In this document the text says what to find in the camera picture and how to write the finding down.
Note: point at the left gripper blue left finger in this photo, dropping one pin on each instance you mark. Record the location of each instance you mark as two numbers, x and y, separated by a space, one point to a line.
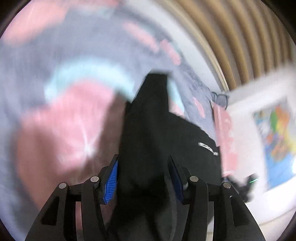
108 181

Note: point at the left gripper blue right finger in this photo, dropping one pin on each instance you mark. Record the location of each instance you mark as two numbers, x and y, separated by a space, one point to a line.
179 179

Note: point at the black hooded jacket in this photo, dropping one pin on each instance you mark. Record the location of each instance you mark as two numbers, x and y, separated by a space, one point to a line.
146 205

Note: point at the pink patterned pillow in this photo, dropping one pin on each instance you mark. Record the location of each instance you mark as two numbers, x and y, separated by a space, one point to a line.
225 139

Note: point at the grey pillow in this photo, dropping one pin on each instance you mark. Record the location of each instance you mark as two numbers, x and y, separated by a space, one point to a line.
220 99

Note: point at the grey floral bed quilt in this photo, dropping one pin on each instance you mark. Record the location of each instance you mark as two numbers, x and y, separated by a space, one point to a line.
67 69

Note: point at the striped wooden headboard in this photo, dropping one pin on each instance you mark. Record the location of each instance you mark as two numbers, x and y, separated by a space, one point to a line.
243 40

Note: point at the colourful wall map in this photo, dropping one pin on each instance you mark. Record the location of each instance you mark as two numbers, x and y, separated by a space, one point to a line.
276 126

